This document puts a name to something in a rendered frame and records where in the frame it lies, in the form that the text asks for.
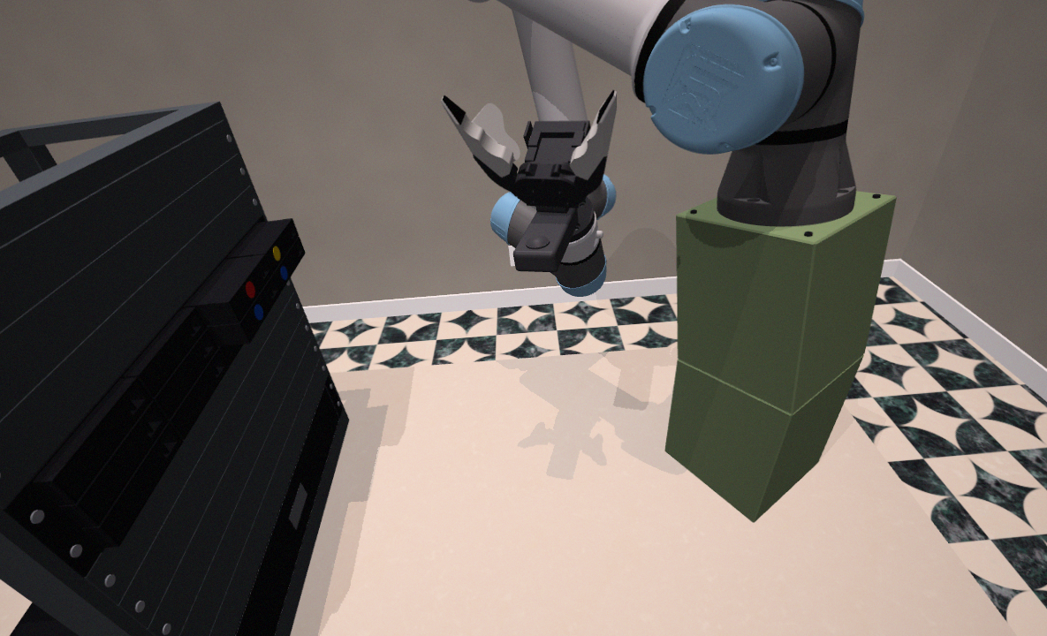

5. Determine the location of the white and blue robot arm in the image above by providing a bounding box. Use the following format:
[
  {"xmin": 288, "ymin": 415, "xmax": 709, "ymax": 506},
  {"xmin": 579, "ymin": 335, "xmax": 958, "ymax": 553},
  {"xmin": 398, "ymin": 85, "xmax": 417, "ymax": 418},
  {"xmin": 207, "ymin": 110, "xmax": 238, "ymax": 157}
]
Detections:
[{"xmin": 490, "ymin": 0, "xmax": 864, "ymax": 297}]

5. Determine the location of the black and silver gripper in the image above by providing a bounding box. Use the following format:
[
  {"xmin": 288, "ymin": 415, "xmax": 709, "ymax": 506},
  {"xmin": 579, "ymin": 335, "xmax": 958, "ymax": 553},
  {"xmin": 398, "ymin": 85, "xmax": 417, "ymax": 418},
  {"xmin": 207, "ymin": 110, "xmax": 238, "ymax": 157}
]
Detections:
[{"xmin": 441, "ymin": 90, "xmax": 617, "ymax": 243}]

